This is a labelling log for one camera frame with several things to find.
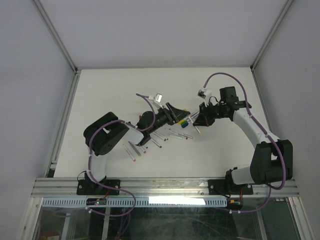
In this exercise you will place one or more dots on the magenta cap acrylic marker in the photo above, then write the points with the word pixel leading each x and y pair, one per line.
pixel 129 153

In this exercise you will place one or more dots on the aluminium mounting rail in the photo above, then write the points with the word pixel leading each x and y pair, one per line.
pixel 141 186

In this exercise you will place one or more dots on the right aluminium frame post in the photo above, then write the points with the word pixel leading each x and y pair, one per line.
pixel 272 33

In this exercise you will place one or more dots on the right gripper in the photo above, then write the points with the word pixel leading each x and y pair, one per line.
pixel 203 119

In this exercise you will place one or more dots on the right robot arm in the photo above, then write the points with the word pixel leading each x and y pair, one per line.
pixel 272 161

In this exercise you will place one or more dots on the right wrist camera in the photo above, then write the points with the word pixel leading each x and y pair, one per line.
pixel 205 94

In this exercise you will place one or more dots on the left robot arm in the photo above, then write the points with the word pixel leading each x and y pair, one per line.
pixel 105 133

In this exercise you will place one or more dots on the aluminium frame post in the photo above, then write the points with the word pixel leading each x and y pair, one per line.
pixel 54 34
pixel 272 33

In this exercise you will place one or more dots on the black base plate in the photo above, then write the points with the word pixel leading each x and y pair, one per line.
pixel 87 187
pixel 223 188

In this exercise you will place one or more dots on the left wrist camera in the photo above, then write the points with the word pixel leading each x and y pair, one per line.
pixel 156 100

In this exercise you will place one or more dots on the translucent grey highlighter pen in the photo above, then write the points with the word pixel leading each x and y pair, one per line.
pixel 135 149

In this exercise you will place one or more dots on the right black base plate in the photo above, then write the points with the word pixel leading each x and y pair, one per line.
pixel 223 188

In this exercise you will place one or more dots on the left aluminium frame post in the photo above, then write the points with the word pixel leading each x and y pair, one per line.
pixel 54 34

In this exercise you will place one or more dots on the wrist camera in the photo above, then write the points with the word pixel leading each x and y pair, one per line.
pixel 156 100
pixel 205 94

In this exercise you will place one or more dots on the blue cap marker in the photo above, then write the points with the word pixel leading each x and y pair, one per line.
pixel 186 123

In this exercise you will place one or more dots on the green cap rainbow marker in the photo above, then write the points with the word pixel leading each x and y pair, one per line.
pixel 156 143

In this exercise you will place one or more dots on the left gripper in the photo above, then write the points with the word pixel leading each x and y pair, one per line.
pixel 173 115

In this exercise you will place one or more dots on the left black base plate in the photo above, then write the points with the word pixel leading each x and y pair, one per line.
pixel 87 187

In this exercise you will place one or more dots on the grey slotted cable duct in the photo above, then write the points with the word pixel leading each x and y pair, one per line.
pixel 140 202

